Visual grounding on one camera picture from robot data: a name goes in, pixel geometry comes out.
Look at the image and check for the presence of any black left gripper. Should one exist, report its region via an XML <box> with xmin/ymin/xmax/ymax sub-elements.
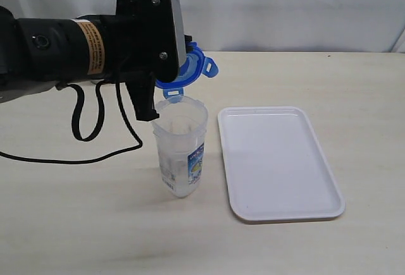
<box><xmin>101</xmin><ymin>0</ymin><xmax>159</xmax><ymax>121</ymax></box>

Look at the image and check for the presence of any blue container lid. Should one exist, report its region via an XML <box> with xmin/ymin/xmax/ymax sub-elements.
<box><xmin>156</xmin><ymin>42</ymin><xmax>219</xmax><ymax>99</ymax></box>

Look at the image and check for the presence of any stainless steel cup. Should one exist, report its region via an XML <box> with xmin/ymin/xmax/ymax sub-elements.
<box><xmin>74</xmin><ymin>15</ymin><xmax>106</xmax><ymax>85</ymax></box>

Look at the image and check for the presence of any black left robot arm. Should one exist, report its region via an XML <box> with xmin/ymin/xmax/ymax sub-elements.
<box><xmin>1</xmin><ymin>0</ymin><xmax>186</xmax><ymax>121</ymax></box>

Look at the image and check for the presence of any clear plastic container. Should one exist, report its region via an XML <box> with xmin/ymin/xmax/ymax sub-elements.
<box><xmin>152</xmin><ymin>95</ymin><xmax>208</xmax><ymax>198</ymax></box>

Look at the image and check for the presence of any white backdrop cloth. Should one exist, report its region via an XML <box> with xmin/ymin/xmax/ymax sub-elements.
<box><xmin>1</xmin><ymin>0</ymin><xmax>404</xmax><ymax>53</ymax></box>

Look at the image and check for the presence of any white plastic tray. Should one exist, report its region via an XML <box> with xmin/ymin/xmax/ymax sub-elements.
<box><xmin>218</xmin><ymin>106</ymin><xmax>346</xmax><ymax>223</ymax></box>

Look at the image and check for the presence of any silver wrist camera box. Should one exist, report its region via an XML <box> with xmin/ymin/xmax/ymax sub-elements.
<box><xmin>144</xmin><ymin>0</ymin><xmax>187</xmax><ymax>83</ymax></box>

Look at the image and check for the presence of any black cable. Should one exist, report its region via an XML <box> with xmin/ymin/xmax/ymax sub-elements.
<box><xmin>0</xmin><ymin>66</ymin><xmax>143</xmax><ymax>164</ymax></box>

